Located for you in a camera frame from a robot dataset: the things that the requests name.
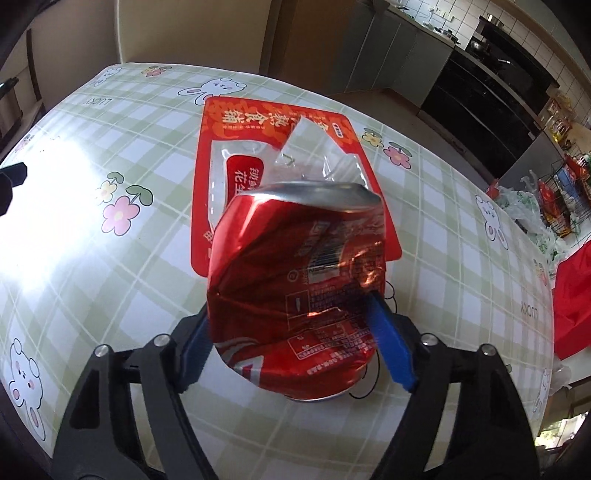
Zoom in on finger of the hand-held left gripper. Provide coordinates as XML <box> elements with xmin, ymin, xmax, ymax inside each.
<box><xmin>0</xmin><ymin>162</ymin><xmax>27</xmax><ymax>217</ymax></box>

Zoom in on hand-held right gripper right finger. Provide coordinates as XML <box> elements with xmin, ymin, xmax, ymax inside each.
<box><xmin>367</xmin><ymin>293</ymin><xmax>540</xmax><ymax>480</ymax></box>

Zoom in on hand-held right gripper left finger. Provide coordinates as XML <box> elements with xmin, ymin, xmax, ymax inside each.
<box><xmin>54</xmin><ymin>302</ymin><xmax>219</xmax><ymax>480</ymax></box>

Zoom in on crushed red soda can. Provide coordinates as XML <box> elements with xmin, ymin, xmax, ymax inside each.
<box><xmin>205</xmin><ymin>181</ymin><xmax>389</xmax><ymax>403</ymax></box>

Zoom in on red snack packet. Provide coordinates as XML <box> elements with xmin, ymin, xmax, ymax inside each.
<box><xmin>190</xmin><ymin>96</ymin><xmax>402</xmax><ymax>278</ymax></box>

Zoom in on green checkered rabbit tablecloth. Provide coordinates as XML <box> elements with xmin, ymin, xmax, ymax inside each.
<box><xmin>0</xmin><ymin>62</ymin><xmax>555</xmax><ymax>480</ymax></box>

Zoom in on dark wooden chair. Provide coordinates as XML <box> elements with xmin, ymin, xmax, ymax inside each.
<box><xmin>0</xmin><ymin>28</ymin><xmax>47</xmax><ymax>139</ymax></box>

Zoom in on clear plastic floor bag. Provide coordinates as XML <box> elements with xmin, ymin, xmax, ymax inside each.
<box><xmin>545</xmin><ymin>357</ymin><xmax>575</xmax><ymax>398</ymax></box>

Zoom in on red hanging apron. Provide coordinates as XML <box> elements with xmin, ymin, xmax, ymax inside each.
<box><xmin>551</xmin><ymin>240</ymin><xmax>591</xmax><ymax>360</ymax></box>

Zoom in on white green shopping bags pile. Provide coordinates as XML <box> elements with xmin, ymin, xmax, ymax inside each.
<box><xmin>485</xmin><ymin>171</ymin><xmax>573</xmax><ymax>268</ymax></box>

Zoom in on grey narrow base cabinet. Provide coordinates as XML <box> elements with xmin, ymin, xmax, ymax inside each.
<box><xmin>499</xmin><ymin>134</ymin><xmax>570</xmax><ymax>186</ymax></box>

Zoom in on black built-in oven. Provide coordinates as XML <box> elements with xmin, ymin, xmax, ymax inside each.
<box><xmin>420</xmin><ymin>48</ymin><xmax>544</xmax><ymax>181</ymax></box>

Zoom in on condiment bottles group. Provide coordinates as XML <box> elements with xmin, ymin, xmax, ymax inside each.
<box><xmin>538</xmin><ymin>95</ymin><xmax>579</xmax><ymax>139</ymax></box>

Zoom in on grey lower kitchen cabinets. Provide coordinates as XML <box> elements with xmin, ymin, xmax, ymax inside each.
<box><xmin>330</xmin><ymin>0</ymin><xmax>455</xmax><ymax>109</ymax></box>

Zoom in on black wire storage rack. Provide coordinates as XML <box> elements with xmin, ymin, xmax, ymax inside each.
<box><xmin>538</xmin><ymin>154</ymin><xmax>591</xmax><ymax>238</ymax></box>

